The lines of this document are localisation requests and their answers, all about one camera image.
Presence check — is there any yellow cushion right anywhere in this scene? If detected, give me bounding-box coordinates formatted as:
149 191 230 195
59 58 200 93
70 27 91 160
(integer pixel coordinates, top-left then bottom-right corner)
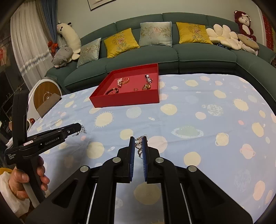
176 22 212 44

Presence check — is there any grey-blue cushion centre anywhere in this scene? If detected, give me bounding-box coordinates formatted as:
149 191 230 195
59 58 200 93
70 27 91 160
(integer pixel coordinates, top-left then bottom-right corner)
139 22 172 47

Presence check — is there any red tassel ornament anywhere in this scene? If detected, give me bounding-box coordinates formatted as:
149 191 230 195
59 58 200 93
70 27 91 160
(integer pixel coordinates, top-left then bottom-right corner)
48 41 58 57

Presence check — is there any teal sectional sofa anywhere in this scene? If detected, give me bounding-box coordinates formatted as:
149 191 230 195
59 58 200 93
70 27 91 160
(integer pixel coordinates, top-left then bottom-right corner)
46 12 275 97

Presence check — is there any round beige cushion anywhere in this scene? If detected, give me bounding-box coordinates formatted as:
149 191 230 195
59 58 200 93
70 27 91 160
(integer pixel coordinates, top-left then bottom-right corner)
237 34 259 50

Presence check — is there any red wall banner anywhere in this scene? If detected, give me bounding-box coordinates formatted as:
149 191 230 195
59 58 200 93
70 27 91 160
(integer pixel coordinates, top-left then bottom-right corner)
262 12 275 52

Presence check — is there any grey-blue cushion left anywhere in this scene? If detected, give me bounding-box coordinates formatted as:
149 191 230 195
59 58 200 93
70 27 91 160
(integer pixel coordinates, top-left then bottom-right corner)
77 38 101 68

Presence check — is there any gold bangle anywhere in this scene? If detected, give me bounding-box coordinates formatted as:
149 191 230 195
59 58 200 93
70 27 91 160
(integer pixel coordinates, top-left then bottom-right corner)
118 77 129 85

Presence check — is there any small mouse ear mirror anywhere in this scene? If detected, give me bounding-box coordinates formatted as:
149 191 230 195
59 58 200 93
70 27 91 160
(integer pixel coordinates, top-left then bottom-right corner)
27 118 35 130

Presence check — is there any yellow cushion left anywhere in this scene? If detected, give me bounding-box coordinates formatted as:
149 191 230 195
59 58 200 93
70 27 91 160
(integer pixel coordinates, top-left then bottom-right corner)
104 28 140 58

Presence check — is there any gold ring ornament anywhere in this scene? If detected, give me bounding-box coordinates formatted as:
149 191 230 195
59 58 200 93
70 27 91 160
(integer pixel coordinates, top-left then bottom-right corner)
142 83 151 90

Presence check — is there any silver wristwatch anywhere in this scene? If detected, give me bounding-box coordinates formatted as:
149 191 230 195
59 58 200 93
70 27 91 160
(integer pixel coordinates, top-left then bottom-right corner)
145 74 152 84

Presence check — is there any white round wooden device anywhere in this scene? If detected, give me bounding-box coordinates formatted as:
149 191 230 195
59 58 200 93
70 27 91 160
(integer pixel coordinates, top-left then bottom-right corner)
27 78 62 120

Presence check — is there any red tray box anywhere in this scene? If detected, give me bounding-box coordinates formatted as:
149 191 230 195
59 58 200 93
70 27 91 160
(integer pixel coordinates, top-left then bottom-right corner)
89 63 160 108

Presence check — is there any grey-blue cushion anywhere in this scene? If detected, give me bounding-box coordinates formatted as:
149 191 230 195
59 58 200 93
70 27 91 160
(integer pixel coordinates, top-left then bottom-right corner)
139 22 172 47
77 38 101 68

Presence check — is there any blue patterned tablecloth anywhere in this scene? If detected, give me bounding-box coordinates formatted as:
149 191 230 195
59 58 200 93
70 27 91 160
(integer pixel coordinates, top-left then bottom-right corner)
28 74 275 221

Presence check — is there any grey pig plush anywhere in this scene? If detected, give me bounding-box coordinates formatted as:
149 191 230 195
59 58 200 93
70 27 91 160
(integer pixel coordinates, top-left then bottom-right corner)
52 47 73 69

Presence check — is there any white cow plush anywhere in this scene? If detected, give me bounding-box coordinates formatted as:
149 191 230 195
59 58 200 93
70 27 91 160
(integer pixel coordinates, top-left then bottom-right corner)
57 22 81 60

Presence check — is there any blue curtain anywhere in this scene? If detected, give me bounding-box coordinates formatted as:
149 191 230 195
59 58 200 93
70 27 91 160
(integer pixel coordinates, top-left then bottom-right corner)
41 0 57 42

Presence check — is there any brown cardboard piece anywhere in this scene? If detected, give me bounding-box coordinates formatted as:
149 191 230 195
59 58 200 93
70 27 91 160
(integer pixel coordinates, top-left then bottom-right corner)
37 93 61 118

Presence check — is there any framed picture white swirl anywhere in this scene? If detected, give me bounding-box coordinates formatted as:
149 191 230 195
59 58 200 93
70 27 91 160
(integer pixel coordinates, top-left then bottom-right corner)
87 0 115 11

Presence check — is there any white flower cushion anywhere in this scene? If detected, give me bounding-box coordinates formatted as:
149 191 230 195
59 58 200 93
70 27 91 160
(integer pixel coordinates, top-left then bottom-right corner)
206 24 241 50

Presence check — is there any left hand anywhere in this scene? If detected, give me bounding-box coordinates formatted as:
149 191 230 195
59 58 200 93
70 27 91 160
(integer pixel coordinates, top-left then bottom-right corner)
8 156 50 200

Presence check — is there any white sheer curtain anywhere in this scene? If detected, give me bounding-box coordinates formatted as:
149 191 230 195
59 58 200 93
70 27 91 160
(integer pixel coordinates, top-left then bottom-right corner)
10 1 53 90

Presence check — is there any yellow cushion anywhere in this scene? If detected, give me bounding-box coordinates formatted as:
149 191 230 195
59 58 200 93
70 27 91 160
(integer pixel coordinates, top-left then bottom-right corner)
104 28 140 58
176 22 212 44

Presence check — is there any black bead bracelet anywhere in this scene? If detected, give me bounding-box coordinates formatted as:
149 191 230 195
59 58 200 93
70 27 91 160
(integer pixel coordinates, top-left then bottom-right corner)
104 87 120 96

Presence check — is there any red monkey plush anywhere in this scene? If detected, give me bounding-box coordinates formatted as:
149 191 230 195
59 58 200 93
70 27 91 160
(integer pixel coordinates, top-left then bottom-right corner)
234 10 256 41

